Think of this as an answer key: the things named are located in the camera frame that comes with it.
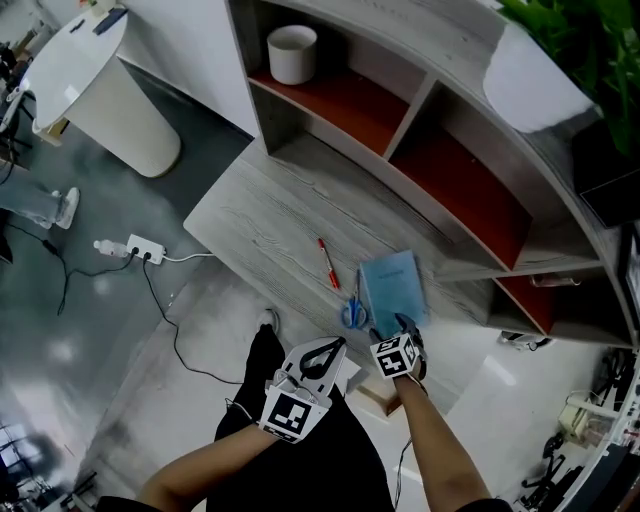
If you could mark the person's white shoe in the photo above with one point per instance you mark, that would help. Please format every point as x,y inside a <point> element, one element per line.
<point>269,320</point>

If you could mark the green plant in white pot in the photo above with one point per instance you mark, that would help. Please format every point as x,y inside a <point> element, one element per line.
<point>530,85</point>

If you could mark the person's black trousers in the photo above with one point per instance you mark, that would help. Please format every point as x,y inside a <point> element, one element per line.
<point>320,475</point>

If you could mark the grey wooden desk hutch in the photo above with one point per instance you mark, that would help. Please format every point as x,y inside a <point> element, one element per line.
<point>450,50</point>

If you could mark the grey wood-grain table top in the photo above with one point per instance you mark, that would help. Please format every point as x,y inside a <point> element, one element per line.
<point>280,225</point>

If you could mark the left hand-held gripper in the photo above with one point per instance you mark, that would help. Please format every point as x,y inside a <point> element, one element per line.
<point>290,415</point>

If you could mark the beige box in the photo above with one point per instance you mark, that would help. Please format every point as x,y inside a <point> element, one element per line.
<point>582,417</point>

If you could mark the dark tablet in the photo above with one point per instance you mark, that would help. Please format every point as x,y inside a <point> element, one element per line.
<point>111,20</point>

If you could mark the clear plastic water bottle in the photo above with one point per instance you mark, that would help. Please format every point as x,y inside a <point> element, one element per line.
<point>111,248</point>

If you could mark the blue notebook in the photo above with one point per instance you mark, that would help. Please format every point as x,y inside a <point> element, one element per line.
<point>395,285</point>

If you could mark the white round pedestal table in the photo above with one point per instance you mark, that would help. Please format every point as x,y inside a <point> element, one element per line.
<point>80,85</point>

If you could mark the white cylindrical cup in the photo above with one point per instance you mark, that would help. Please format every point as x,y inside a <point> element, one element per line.
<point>292,60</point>

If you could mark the person's right forearm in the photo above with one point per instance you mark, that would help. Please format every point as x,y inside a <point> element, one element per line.
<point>430,440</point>

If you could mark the white wooden desk drawer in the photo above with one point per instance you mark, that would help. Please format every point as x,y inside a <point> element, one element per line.
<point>387,402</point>

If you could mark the red pen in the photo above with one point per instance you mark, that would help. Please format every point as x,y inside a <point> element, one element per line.
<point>328,263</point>

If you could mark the white power strip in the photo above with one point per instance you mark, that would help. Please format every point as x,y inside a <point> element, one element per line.
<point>145,248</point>

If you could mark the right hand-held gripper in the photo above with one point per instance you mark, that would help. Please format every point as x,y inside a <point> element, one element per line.
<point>397,357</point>

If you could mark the person's left forearm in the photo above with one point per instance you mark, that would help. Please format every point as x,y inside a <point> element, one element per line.
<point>210,470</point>

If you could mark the small pink flower vase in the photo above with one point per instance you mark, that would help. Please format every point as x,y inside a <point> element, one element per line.
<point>102,4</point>

